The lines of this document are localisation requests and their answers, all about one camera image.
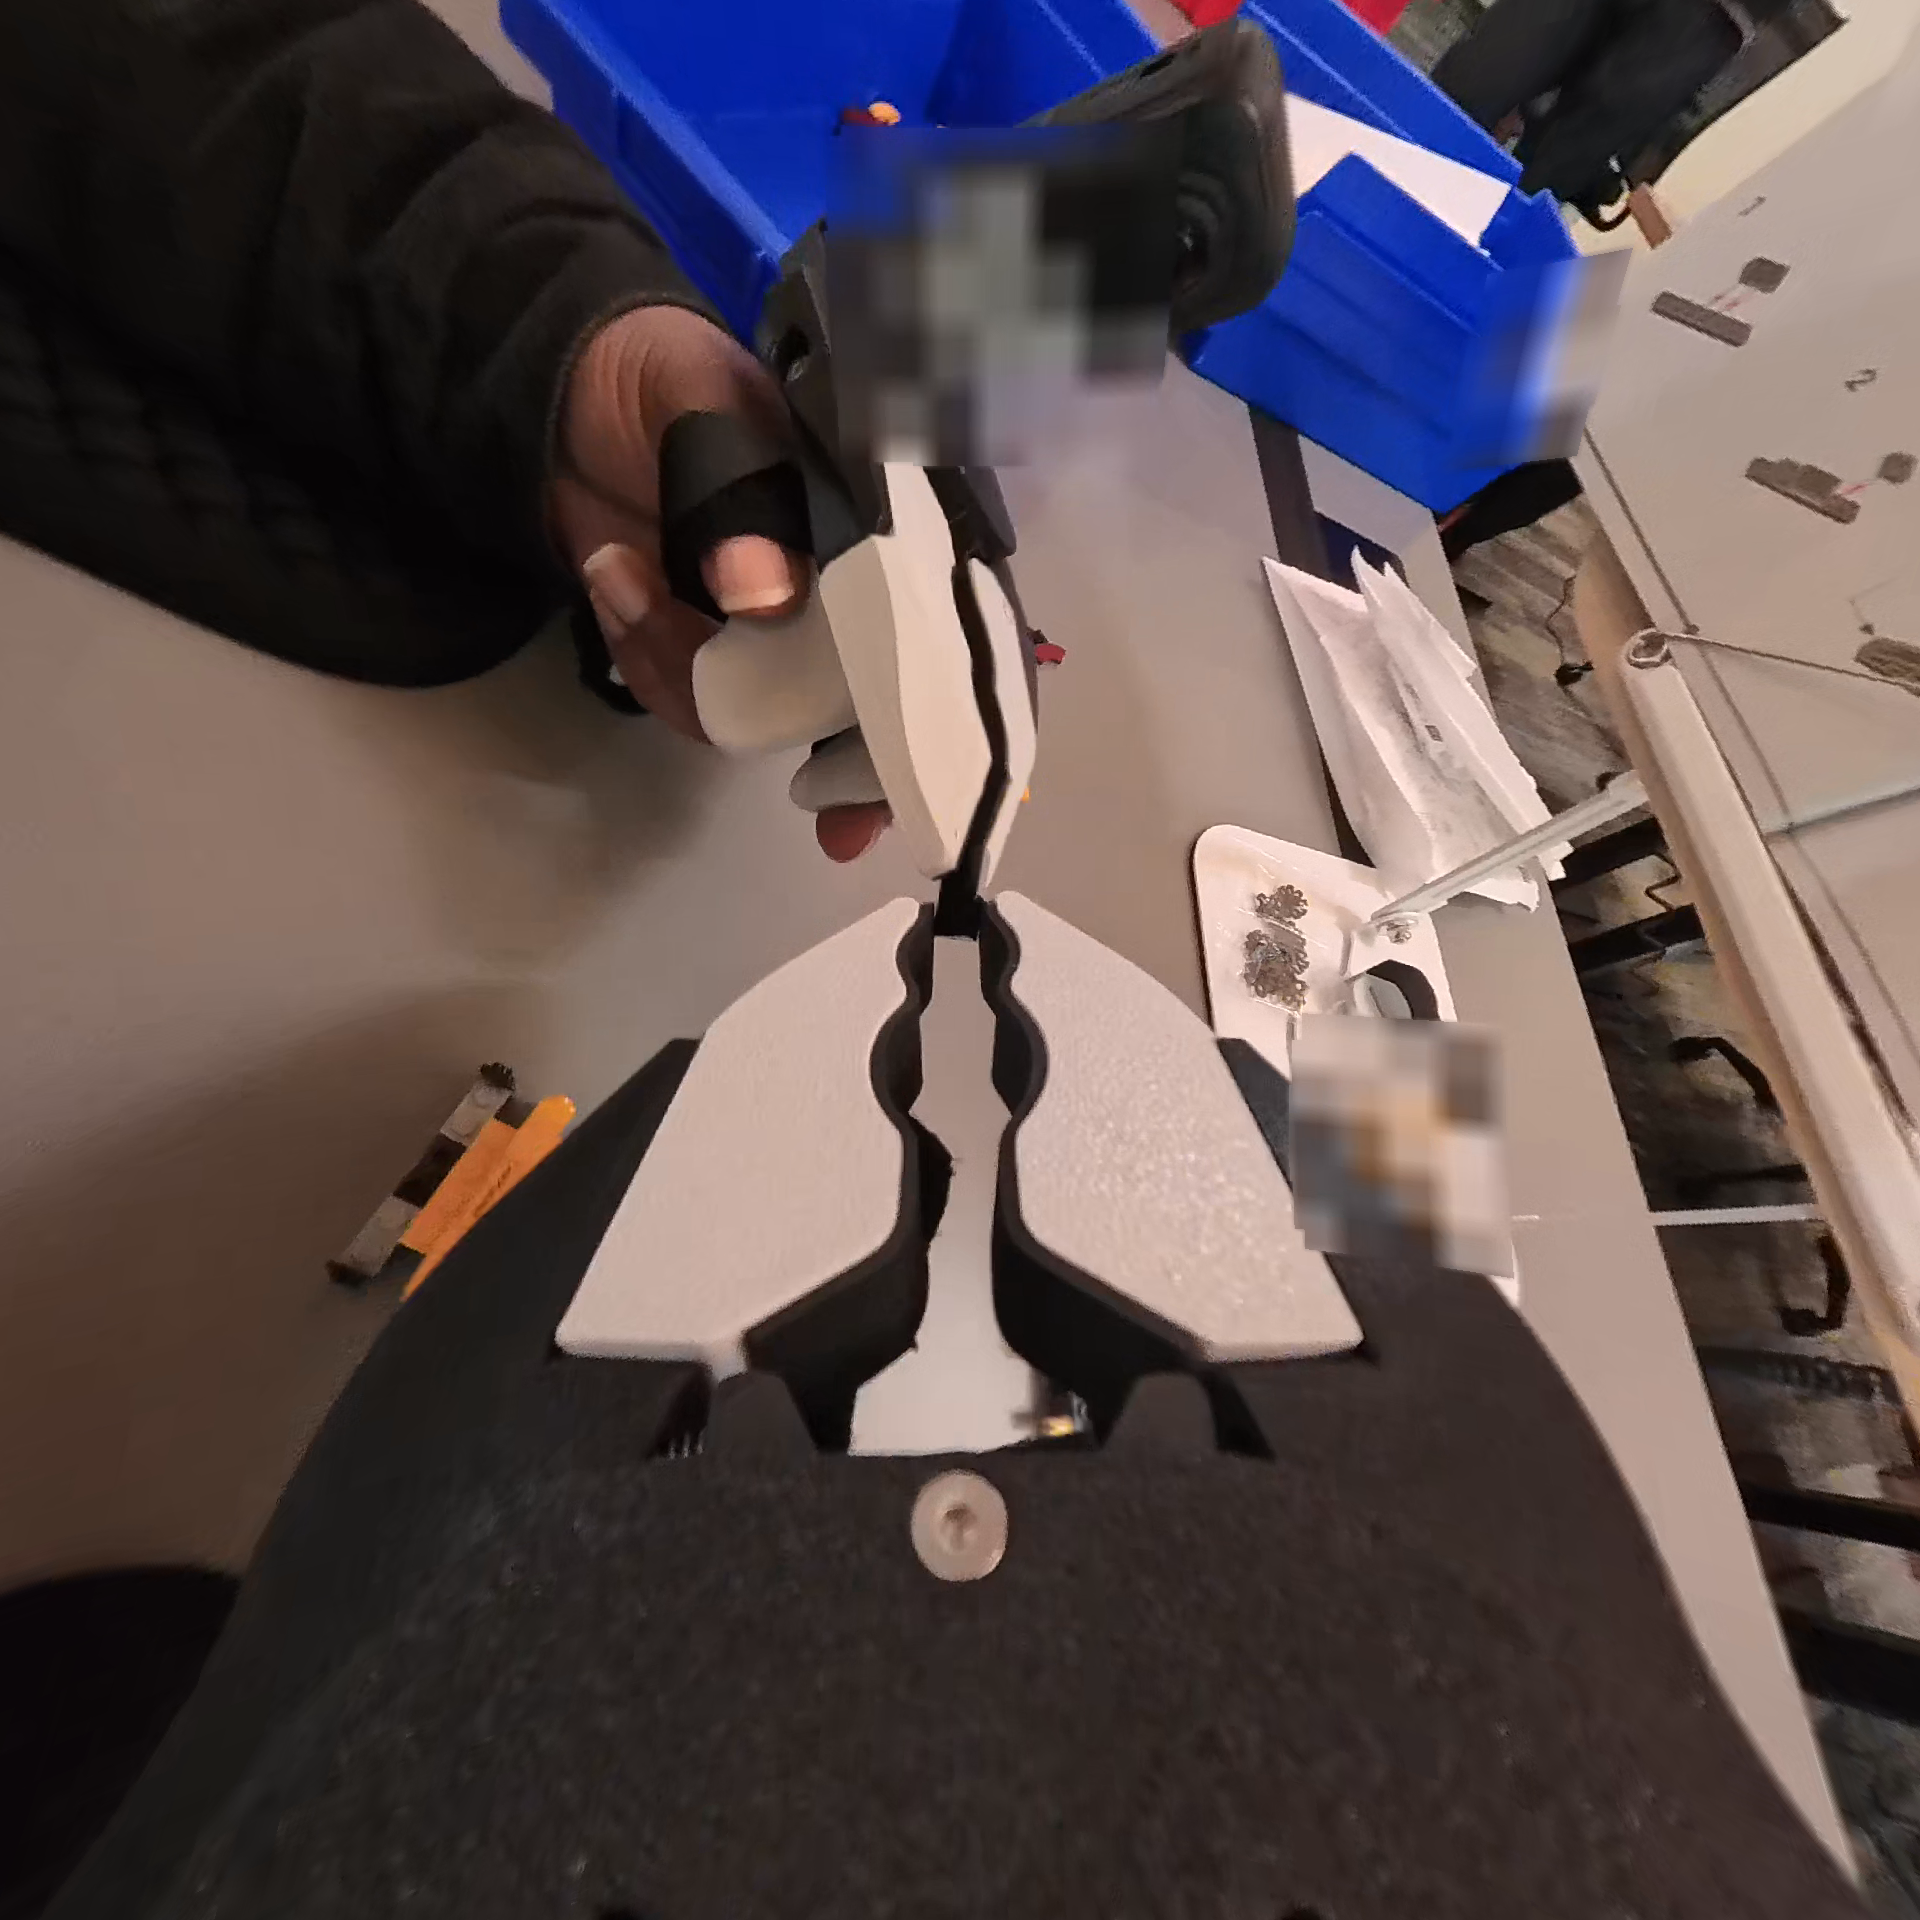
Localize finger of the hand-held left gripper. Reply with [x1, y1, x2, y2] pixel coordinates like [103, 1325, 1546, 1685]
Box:
[959, 554, 1044, 902]
[816, 462, 998, 879]

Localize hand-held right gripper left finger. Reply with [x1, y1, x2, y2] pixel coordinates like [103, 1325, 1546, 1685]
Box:
[556, 895, 954, 1450]

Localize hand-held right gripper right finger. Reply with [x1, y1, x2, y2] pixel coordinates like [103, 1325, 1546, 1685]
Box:
[982, 890, 1367, 1449]

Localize orange toy brick assembly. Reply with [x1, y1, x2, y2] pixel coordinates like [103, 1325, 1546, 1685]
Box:
[326, 1062, 578, 1297]

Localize blue plastic bin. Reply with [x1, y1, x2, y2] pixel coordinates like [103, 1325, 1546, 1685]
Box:
[498, 0, 1202, 338]

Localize person's left forearm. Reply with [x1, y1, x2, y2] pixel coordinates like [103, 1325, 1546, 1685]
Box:
[0, 0, 735, 692]

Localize grey desk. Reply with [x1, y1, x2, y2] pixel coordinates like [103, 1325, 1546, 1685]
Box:
[0, 375, 1862, 1877]

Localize stack of nested blue bins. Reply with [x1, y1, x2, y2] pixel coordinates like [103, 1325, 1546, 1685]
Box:
[1154, 0, 1583, 513]

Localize bag of small metal parts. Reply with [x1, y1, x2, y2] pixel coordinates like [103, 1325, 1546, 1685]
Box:
[1240, 884, 1311, 1009]

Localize white book stand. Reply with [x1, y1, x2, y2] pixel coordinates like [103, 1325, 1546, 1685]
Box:
[1191, 626, 1920, 1314]

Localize crumpled white paper bag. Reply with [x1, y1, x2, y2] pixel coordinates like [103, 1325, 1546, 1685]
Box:
[1260, 546, 1568, 909]

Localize black backpack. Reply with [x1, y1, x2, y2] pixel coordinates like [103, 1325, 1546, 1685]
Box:
[1430, 0, 1847, 225]

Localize open instruction booklet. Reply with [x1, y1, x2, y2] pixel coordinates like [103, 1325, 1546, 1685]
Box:
[1574, 88, 1920, 810]

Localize person's black fleece jacket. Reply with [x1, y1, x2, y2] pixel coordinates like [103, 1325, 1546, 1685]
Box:
[0, 1567, 243, 1920]

